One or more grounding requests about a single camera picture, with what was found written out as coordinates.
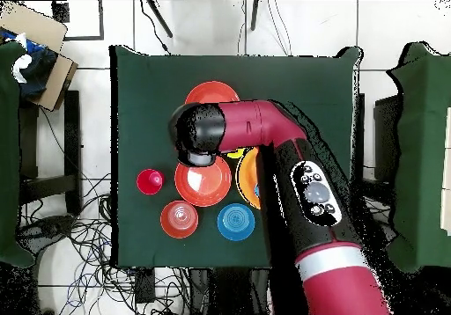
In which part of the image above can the large orange bowl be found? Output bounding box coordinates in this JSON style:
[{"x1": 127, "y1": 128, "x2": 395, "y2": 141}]
[{"x1": 234, "y1": 147, "x2": 262, "y2": 210}]

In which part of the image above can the wide red-orange bowl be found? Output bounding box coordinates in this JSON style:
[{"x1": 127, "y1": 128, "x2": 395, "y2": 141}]
[
  {"x1": 183, "y1": 80, "x2": 241, "y2": 106},
  {"x1": 174, "y1": 155, "x2": 233, "y2": 208}
]

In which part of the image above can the red cup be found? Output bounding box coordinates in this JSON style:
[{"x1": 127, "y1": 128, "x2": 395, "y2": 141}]
[{"x1": 136, "y1": 168, "x2": 166, "y2": 196}]

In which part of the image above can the small blue bowl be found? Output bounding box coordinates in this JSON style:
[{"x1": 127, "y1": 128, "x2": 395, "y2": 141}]
[{"x1": 216, "y1": 202, "x2": 256, "y2": 242}]

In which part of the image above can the small red-orange bowl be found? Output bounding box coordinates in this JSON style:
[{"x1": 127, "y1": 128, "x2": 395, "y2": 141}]
[{"x1": 159, "y1": 200, "x2": 199, "y2": 239}]

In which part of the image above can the dark green tablecloth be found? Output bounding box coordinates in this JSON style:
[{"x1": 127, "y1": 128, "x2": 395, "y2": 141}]
[{"x1": 108, "y1": 44, "x2": 364, "y2": 272}]

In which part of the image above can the black power strip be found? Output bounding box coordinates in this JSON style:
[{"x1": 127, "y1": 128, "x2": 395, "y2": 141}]
[{"x1": 134, "y1": 267, "x2": 157, "y2": 304}]

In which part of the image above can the black tripod leg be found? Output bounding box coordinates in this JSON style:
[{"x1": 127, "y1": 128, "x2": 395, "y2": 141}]
[
  {"x1": 250, "y1": 0, "x2": 260, "y2": 32},
  {"x1": 145, "y1": 0, "x2": 174, "y2": 39}
]

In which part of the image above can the black chair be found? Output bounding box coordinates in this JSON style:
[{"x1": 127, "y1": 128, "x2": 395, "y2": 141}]
[{"x1": 373, "y1": 94, "x2": 403, "y2": 182}]

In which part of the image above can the green cloth side table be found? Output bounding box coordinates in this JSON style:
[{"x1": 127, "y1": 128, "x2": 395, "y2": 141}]
[
  {"x1": 0, "y1": 41, "x2": 36, "y2": 269},
  {"x1": 385, "y1": 41, "x2": 451, "y2": 273}
]

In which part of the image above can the blue and white cloth bundle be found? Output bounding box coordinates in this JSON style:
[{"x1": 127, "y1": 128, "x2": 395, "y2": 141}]
[{"x1": 0, "y1": 29, "x2": 59, "y2": 99}]

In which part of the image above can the cardboard box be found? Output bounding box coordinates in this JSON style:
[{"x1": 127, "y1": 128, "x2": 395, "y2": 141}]
[{"x1": 0, "y1": 1, "x2": 79, "y2": 113}]

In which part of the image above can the tangle of floor cables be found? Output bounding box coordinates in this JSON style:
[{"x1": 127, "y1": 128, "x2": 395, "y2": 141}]
[{"x1": 20, "y1": 172, "x2": 193, "y2": 315}]

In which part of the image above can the black floor cable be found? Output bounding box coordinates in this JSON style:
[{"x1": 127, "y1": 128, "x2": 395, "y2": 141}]
[{"x1": 139, "y1": 0, "x2": 173, "y2": 55}]

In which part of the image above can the black pedestal leg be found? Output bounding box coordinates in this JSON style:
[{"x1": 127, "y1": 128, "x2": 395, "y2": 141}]
[{"x1": 17, "y1": 214, "x2": 77, "y2": 256}]

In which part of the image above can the black metal frame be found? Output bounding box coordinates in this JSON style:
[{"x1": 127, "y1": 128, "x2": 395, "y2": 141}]
[{"x1": 51, "y1": 0, "x2": 106, "y2": 42}]

